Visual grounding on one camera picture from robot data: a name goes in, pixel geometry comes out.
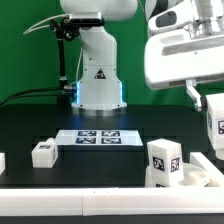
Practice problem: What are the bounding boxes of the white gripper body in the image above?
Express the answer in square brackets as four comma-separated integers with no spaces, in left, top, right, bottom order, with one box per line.
[144,23,224,89]

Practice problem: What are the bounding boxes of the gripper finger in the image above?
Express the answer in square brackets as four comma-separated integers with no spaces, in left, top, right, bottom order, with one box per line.
[185,80,202,112]

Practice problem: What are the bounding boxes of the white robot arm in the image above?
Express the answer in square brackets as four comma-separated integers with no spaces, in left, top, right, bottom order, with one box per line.
[60,0,224,114]

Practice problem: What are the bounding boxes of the white marker tag plate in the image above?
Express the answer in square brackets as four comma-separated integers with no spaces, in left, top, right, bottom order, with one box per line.
[55,130,143,146]

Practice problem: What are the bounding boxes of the black camera on stand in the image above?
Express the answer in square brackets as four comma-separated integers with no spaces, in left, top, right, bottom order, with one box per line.
[69,12,104,27]

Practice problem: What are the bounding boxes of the black camera stand pole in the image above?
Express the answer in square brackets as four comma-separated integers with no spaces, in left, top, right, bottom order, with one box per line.
[50,19,80,106]

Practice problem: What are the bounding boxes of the black cable bundle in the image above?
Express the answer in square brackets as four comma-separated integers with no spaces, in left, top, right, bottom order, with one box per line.
[0,84,77,108]

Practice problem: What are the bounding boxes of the white obstacle fence frame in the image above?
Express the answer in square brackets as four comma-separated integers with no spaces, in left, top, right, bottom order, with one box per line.
[0,152,224,216]

